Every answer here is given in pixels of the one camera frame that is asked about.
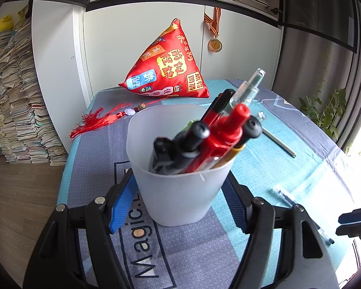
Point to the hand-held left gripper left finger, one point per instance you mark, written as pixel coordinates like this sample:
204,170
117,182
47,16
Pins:
121,204

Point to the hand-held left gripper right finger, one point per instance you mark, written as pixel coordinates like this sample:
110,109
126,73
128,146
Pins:
236,207

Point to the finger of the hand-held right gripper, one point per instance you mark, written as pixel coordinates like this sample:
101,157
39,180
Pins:
353,216

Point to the clear pen with white grip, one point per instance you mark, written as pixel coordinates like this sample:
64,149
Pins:
284,195

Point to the translucent plastic cup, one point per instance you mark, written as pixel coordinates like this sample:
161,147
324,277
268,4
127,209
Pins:
174,195

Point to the orange and black pen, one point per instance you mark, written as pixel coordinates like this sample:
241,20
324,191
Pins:
236,152

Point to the green figure pen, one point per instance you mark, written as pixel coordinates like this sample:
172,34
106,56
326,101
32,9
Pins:
191,124

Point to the red utility knife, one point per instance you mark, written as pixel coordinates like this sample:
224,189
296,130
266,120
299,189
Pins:
221,99

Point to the red retractable pen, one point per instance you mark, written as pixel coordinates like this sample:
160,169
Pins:
225,141

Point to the black capped pen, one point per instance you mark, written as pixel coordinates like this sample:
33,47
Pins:
252,128
162,149
198,132

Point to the white slim pen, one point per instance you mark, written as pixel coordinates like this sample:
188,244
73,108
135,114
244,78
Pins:
279,143

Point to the red tassel charm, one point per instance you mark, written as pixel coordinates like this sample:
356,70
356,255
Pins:
90,123

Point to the green potted plant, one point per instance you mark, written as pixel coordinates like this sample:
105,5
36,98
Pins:
328,117

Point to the grey curtain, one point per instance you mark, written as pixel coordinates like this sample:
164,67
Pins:
358,66

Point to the red printed triangular pouch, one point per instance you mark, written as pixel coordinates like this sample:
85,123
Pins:
168,66

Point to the tall stack of books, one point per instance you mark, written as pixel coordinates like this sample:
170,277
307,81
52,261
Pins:
15,96

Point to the white cabinet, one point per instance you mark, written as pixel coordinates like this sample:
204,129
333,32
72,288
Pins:
108,51

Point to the gold medal with striped ribbon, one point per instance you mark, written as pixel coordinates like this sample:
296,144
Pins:
215,45

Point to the stack of thin booklets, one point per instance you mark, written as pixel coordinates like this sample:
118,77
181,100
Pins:
246,0

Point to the yellow plush toy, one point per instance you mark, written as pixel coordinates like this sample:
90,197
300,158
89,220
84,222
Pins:
3,24

